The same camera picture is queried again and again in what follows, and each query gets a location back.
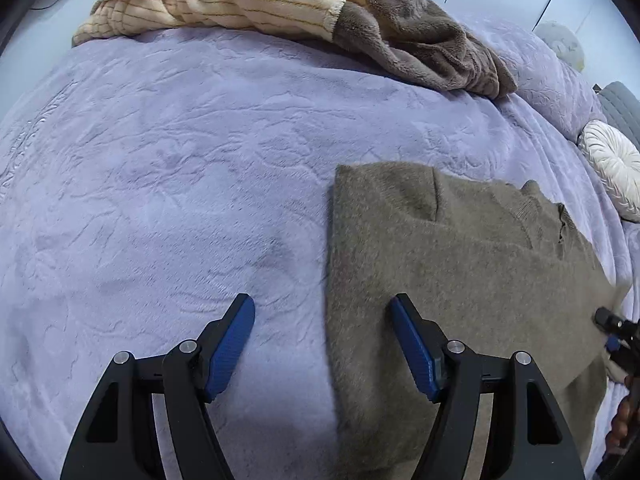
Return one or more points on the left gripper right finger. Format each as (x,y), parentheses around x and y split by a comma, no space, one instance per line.
(528,435)

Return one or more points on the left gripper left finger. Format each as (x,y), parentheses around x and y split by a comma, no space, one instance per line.
(116,436)

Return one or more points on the taupe knit sweater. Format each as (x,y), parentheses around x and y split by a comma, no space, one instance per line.
(497,266)

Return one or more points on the person's right hand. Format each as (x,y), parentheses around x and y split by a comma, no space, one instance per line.
(619,424)

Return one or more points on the white round pleated pillow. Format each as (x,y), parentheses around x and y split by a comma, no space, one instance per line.
(616,162)

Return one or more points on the lavender embossed bed blanket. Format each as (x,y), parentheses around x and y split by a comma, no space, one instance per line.
(147,181)

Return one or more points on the grey chair back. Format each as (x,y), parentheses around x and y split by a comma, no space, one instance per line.
(622,110)

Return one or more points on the pale round plush cushion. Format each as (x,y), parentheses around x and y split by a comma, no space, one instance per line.
(563,42)

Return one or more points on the cream striped brown fleece garment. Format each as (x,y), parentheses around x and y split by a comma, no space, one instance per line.
(414,40)

